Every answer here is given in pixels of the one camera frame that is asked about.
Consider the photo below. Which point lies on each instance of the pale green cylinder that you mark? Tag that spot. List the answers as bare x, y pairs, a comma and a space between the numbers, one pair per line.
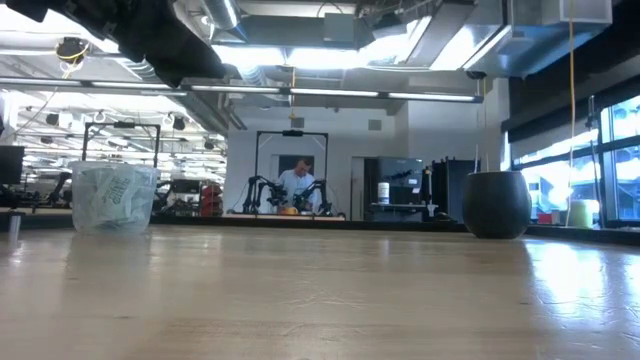
582, 215

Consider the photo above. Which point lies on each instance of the small red box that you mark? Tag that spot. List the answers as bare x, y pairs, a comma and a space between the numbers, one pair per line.
544, 218

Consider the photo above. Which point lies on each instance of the black computer monitor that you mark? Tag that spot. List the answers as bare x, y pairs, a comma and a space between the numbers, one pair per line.
11, 165

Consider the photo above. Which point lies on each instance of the large window black frame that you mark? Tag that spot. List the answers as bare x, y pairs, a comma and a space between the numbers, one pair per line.
620, 175

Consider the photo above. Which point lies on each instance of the black gantry frame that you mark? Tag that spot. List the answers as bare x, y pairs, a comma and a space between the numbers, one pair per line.
122, 124
291, 133

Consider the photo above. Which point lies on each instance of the black tripod stand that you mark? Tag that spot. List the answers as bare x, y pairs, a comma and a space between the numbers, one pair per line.
593, 150

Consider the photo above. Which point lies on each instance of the grey ceiling box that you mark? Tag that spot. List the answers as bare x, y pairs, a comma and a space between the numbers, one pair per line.
339, 27

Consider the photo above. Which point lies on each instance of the black mug yellow inside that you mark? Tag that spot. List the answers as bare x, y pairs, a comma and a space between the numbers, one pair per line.
495, 205

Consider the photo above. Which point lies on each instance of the person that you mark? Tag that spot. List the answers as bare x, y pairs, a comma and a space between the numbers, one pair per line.
297, 182

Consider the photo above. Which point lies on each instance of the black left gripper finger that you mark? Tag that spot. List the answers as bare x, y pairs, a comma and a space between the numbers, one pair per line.
185, 60

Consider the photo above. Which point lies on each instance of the tall black cabinet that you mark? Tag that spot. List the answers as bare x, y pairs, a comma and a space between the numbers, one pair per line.
450, 190

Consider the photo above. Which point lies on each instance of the white canister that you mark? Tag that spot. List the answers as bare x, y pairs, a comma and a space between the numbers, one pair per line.
383, 194

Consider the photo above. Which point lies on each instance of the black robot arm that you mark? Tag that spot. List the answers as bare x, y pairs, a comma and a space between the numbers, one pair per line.
317, 189
260, 185

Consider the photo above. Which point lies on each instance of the long LED light bar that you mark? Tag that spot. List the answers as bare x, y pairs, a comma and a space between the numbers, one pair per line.
335, 92

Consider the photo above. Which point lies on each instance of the small silver post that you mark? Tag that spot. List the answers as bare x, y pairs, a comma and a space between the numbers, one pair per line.
15, 225

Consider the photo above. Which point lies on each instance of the small yellow object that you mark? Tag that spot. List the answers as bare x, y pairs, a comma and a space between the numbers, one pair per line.
290, 211

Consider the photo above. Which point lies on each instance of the wooden workbench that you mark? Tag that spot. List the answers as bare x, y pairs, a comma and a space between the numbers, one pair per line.
320, 217

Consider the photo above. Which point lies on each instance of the grey wall vent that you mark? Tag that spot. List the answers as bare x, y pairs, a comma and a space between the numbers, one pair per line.
297, 123
374, 125

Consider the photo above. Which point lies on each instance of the clear plastic cup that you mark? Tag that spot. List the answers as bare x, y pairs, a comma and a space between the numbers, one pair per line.
145, 167

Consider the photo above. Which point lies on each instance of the red storage bins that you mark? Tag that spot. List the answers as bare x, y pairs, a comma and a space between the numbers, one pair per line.
212, 200

